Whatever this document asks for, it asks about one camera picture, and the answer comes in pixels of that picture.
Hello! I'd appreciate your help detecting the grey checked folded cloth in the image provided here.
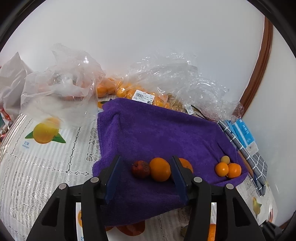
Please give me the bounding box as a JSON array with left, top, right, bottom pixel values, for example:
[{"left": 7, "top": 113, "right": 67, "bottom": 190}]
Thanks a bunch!
[{"left": 217, "top": 120, "right": 268, "bottom": 196}]

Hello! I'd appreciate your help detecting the white plastic bag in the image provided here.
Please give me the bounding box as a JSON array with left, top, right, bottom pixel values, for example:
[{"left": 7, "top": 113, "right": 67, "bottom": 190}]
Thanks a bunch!
[{"left": 1, "top": 52, "right": 33, "bottom": 120}]

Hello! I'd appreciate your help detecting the purple towel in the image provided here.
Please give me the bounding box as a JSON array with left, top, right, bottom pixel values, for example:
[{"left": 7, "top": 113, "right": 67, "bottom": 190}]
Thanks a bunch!
[{"left": 93, "top": 98, "right": 248, "bottom": 226}]

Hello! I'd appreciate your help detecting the large tangerine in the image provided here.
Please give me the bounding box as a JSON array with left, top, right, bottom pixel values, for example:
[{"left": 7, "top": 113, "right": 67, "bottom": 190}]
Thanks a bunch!
[{"left": 179, "top": 158, "right": 194, "bottom": 173}]

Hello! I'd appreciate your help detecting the brown wooden door frame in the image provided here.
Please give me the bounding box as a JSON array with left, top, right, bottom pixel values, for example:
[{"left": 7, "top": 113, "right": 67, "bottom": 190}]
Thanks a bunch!
[{"left": 240, "top": 17, "right": 273, "bottom": 115}]

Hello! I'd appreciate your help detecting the yellow-green longan fruit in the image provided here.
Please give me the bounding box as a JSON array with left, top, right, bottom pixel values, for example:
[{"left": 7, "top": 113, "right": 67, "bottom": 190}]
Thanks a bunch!
[{"left": 220, "top": 156, "right": 230, "bottom": 165}]

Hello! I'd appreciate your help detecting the blue tissue pack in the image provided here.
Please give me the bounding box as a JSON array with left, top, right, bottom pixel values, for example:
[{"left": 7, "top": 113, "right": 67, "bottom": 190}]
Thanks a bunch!
[{"left": 232, "top": 119, "right": 258, "bottom": 156}]

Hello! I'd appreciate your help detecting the clear bag of oranges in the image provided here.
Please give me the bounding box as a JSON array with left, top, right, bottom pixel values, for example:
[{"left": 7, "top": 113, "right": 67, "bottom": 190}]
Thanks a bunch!
[{"left": 95, "top": 53, "right": 244, "bottom": 121}]

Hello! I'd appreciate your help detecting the small red fruit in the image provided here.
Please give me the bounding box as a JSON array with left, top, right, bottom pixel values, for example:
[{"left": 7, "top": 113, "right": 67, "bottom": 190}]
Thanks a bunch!
[{"left": 132, "top": 160, "right": 151, "bottom": 178}]

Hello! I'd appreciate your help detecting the clear crumpled plastic bag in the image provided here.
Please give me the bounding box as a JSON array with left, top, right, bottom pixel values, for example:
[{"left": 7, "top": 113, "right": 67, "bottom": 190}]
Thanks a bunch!
[{"left": 21, "top": 43, "right": 105, "bottom": 127}]

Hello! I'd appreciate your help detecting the orange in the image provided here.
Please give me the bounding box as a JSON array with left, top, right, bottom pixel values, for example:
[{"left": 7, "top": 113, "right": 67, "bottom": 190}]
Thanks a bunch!
[
  {"left": 215, "top": 162, "right": 229, "bottom": 177},
  {"left": 207, "top": 223, "right": 216, "bottom": 241},
  {"left": 227, "top": 163, "right": 242, "bottom": 179},
  {"left": 149, "top": 158, "right": 171, "bottom": 182}
]

